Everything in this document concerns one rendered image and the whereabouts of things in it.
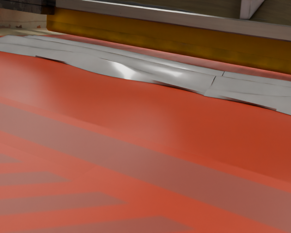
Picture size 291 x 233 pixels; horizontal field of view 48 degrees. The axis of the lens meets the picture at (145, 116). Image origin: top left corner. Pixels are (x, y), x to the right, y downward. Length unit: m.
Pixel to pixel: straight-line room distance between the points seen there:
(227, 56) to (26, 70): 0.16
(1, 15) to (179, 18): 0.21
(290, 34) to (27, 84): 0.17
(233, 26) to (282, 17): 0.03
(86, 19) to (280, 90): 0.20
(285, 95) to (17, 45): 0.18
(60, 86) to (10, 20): 0.25
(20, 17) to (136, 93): 0.27
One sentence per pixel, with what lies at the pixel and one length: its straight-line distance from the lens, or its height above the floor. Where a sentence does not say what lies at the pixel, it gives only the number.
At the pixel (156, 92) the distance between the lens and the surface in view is 0.17.
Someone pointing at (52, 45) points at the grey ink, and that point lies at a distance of 0.25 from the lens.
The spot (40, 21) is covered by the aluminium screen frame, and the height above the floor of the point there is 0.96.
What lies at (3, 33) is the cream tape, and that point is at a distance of 0.35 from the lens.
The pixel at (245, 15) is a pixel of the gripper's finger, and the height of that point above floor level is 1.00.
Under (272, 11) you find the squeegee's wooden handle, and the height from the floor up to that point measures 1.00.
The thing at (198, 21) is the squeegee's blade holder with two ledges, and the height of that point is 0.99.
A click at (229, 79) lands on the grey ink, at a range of 0.19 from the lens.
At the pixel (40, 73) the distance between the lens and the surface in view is 0.18.
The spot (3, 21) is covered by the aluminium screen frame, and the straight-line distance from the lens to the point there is 0.40.
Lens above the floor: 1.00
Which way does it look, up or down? 18 degrees down
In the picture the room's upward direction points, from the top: 7 degrees clockwise
